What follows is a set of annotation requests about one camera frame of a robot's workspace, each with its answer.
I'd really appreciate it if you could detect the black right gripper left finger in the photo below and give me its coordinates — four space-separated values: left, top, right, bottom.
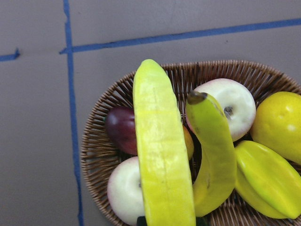
136 216 147 226

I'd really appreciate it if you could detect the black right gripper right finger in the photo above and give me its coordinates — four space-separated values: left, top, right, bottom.
196 217 209 226

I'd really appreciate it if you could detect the yellow banana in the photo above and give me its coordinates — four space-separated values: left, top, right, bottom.
186 90 237 217
133 59 196 226

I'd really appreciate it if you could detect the brown wicker basket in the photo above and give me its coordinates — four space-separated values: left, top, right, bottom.
80 60 301 226

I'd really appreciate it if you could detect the pale pink apple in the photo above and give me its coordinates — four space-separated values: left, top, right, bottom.
107 157 145 226

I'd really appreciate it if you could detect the yellow star fruit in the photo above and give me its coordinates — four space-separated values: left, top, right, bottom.
235 141 301 219

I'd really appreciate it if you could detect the dark red mango fruit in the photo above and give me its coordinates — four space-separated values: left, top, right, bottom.
105 106 194 160

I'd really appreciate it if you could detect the yellow lemon fruit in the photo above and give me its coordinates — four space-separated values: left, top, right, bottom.
250 91 301 164

